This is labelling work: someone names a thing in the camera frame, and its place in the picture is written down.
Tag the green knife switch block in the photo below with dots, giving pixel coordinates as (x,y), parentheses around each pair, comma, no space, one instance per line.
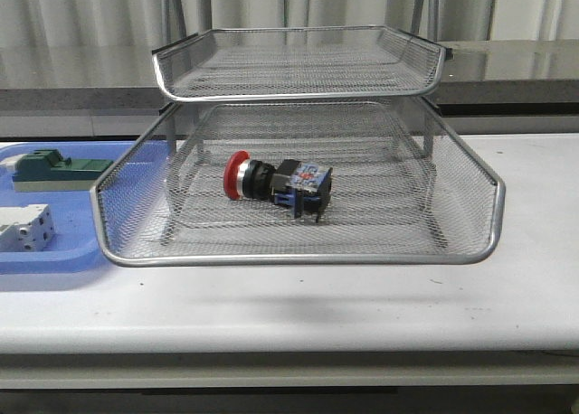
(47,170)

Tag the blue plastic tray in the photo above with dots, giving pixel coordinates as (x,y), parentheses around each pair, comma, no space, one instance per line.
(72,258)

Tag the silver mesh tray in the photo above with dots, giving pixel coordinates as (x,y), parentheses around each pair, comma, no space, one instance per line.
(406,189)
(294,66)

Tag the silver metal rack frame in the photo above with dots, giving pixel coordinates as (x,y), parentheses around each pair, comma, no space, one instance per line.
(172,129)

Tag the white circuit breaker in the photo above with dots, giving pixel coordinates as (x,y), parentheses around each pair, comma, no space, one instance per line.
(26,228)

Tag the grey stone counter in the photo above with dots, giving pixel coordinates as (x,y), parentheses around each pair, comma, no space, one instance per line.
(482,78)

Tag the red emergency stop button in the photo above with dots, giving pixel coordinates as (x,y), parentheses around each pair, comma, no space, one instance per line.
(302,187)

